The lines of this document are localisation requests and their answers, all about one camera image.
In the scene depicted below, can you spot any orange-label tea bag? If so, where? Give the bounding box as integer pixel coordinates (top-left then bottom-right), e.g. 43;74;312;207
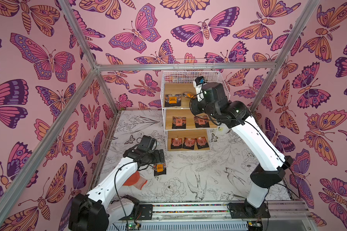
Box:
164;94;181;107
153;163;166;177
182;92;195;99

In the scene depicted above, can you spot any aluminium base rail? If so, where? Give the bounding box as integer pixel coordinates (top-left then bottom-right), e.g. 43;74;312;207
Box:
69;200;313;231

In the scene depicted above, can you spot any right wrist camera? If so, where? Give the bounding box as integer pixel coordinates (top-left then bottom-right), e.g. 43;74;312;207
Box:
193;76;205;94

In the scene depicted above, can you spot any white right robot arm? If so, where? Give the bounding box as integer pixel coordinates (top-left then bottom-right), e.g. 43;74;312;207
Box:
190;80;293;213

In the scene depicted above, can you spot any red work glove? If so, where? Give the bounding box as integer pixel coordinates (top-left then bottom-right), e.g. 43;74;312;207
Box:
123;171;147;190

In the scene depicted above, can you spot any white wire three-tier shelf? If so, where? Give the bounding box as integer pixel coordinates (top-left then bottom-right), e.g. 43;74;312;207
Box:
161;71;224;152

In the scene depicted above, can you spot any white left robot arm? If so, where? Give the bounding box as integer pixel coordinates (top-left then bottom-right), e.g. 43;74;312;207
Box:
68;135;164;231

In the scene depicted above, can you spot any red tea bag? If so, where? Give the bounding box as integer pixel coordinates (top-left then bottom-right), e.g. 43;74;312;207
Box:
196;137;209;149
194;115;210;128
183;137;196;150
170;138;183;149
172;116;187;129

